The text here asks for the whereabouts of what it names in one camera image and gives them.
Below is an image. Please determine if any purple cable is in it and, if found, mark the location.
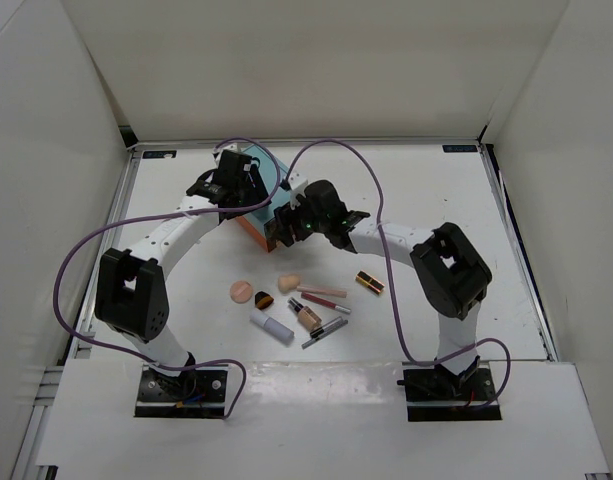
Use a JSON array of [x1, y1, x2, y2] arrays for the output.
[[53, 137, 282, 419], [285, 138, 512, 411]]

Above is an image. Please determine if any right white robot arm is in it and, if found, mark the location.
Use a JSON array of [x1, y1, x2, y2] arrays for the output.
[[274, 178, 492, 400]]

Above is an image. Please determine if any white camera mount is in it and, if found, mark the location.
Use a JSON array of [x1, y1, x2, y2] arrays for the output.
[[284, 170, 308, 209], [212, 143, 240, 162]]

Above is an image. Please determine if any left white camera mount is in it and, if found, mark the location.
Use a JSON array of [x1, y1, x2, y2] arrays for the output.
[[212, 143, 240, 162]]

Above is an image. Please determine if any pink tube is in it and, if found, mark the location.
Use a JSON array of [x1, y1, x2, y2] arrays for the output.
[[296, 284, 348, 298]]

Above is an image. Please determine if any black gold lipstick case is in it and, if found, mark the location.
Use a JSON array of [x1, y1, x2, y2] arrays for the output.
[[355, 270, 385, 295]]

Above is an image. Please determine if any beige makeup sponge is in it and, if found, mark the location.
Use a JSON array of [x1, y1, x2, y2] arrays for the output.
[[277, 274, 301, 294]]

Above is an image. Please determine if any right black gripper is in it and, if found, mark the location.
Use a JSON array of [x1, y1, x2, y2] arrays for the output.
[[274, 192, 329, 247]]

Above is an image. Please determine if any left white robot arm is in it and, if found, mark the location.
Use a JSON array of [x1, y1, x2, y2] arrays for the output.
[[94, 148, 269, 400]]

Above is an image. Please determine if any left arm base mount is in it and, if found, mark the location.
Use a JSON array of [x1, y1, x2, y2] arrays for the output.
[[134, 364, 228, 419]]

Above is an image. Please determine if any red lip gloss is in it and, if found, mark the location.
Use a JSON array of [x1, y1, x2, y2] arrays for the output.
[[301, 292, 351, 315]]

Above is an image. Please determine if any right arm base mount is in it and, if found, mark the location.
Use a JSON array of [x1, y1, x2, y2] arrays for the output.
[[397, 362, 502, 423]]

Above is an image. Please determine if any foundation bottle black cap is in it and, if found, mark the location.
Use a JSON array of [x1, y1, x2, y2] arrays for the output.
[[287, 297, 322, 333]]

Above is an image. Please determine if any round peach powder puff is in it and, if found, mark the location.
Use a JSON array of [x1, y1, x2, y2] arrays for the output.
[[229, 280, 253, 304]]

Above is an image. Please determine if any small black kabuki brush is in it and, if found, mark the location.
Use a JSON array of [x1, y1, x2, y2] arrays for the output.
[[254, 291, 274, 311]]

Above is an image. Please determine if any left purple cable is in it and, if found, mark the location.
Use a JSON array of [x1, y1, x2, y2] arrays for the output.
[[53, 137, 282, 419]]

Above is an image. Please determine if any black silver eyeliner pen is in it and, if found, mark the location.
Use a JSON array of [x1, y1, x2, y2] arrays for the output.
[[301, 317, 348, 349]]

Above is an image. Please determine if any white lavender bottle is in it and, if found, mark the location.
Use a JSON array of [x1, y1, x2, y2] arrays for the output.
[[250, 309, 294, 344]]

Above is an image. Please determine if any teal orange drawer organizer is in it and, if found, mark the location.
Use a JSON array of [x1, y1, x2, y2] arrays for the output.
[[233, 144, 290, 253]]

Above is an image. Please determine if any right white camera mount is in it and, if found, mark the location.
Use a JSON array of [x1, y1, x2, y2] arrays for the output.
[[284, 170, 308, 209]]

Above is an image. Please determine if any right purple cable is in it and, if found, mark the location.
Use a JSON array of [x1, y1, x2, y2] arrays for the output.
[[285, 138, 512, 411]]

